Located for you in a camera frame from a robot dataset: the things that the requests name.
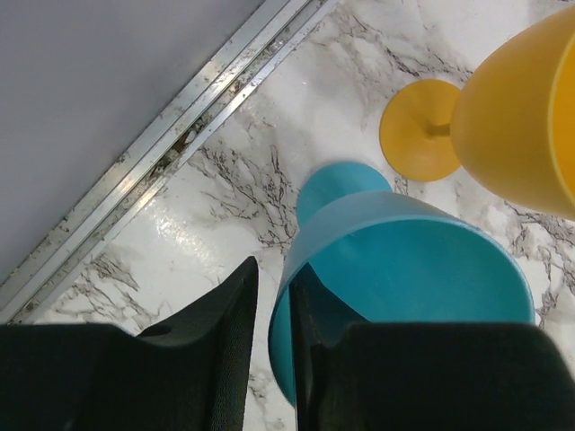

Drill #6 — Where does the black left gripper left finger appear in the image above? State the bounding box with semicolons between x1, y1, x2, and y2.
1;257;259;430

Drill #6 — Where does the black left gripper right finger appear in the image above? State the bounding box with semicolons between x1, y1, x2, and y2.
289;268;574;430

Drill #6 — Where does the blue wine glass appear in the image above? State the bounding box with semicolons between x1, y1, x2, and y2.
268;162;535;402

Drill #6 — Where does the yellow wine glass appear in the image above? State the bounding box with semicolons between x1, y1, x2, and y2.
379;8;574;219

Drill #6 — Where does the aluminium table edge rail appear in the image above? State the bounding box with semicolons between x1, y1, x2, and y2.
1;1;335;323

